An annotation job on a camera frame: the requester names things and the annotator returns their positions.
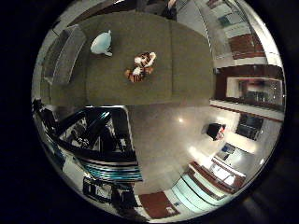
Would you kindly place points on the orange striped tiger plush toy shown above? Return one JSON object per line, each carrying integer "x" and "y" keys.
{"x": 140, "y": 67}

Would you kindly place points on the teal and white plush toy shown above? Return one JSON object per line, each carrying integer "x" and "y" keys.
{"x": 100, "y": 44}

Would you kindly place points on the grey fabric storage container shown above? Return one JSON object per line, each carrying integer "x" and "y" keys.
{"x": 64, "y": 56}

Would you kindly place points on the olive green upholstered bench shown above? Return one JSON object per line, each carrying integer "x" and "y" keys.
{"x": 174, "y": 68}

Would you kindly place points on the black equipment cart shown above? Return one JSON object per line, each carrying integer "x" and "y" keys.
{"x": 93, "y": 146}

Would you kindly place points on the seated person in black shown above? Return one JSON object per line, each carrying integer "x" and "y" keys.
{"x": 215, "y": 130}

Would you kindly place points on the red brown door panel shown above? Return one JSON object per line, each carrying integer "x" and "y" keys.
{"x": 157, "y": 204}

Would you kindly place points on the black wall monitor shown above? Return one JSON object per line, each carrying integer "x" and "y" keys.
{"x": 249, "y": 126}

